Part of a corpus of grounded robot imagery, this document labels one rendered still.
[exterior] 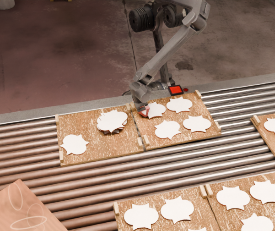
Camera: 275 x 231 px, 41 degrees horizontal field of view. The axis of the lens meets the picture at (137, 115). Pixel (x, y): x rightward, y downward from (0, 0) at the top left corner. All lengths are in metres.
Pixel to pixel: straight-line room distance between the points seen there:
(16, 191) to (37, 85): 2.30
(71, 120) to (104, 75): 1.87
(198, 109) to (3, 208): 1.12
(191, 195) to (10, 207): 0.76
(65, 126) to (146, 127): 0.43
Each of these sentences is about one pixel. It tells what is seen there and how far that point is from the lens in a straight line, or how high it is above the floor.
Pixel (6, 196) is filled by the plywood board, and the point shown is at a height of 1.04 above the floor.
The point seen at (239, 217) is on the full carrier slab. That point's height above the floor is 0.94.
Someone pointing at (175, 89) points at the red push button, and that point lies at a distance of 2.18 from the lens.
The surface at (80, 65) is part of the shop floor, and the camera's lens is 4.00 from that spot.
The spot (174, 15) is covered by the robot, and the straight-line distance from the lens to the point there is 2.42.
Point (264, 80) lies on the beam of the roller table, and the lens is 2.39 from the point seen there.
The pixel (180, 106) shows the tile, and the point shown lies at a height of 0.95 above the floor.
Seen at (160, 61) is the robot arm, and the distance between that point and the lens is 1.81.
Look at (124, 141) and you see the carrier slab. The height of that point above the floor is 0.94.
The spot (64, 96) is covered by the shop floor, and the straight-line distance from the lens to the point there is 3.61.
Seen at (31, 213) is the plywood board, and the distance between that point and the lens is 1.54.
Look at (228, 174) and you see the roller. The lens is 1.80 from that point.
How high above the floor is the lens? 2.31
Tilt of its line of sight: 44 degrees down
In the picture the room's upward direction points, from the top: straight up
